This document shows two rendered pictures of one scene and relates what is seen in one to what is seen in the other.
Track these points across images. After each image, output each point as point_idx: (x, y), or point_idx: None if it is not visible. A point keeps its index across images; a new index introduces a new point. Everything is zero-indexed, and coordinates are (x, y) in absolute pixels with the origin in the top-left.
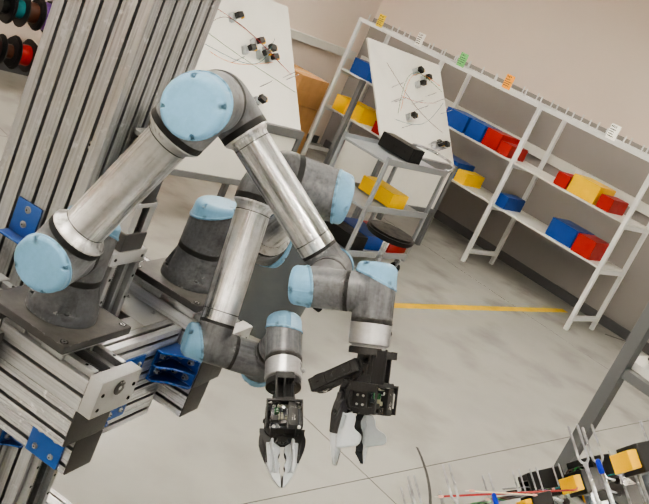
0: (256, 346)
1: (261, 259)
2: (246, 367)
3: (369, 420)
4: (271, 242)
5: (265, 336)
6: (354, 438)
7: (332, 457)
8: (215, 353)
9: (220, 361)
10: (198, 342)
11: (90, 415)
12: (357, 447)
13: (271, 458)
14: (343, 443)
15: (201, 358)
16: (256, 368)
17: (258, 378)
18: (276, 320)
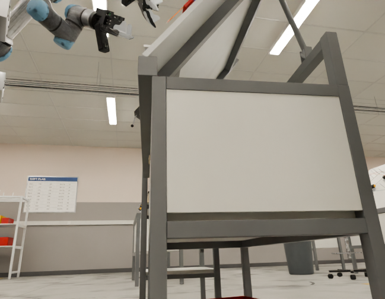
0: (65, 21)
1: (0, 48)
2: (66, 26)
3: (150, 12)
4: (12, 30)
5: (72, 10)
6: (159, 0)
7: (156, 7)
8: (53, 12)
9: (56, 18)
10: (44, 3)
11: (6, 14)
12: (150, 22)
13: (121, 29)
14: (157, 2)
15: (47, 12)
16: (70, 29)
17: (70, 37)
18: (73, 5)
